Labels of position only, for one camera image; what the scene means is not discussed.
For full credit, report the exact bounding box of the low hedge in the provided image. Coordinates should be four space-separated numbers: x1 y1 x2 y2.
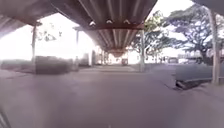
0 58 35 72

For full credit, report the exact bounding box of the green leafy tree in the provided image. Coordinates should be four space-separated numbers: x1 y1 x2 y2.
130 9 172 64

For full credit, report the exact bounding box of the large spreading tree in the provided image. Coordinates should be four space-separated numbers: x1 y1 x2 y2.
165 3 224 65

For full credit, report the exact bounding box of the low grey wall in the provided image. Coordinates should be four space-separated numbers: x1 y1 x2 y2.
174 63 224 84

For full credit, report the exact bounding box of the grey paved path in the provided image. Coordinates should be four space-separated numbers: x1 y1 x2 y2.
0 64 224 128

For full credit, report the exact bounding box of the trimmed dark hedge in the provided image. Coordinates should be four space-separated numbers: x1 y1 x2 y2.
34 55 73 75

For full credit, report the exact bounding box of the long roofed walkway shelter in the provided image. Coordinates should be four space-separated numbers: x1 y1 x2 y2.
0 0 159 75

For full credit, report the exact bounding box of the dark kerb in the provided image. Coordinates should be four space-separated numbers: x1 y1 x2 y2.
143 68 188 91

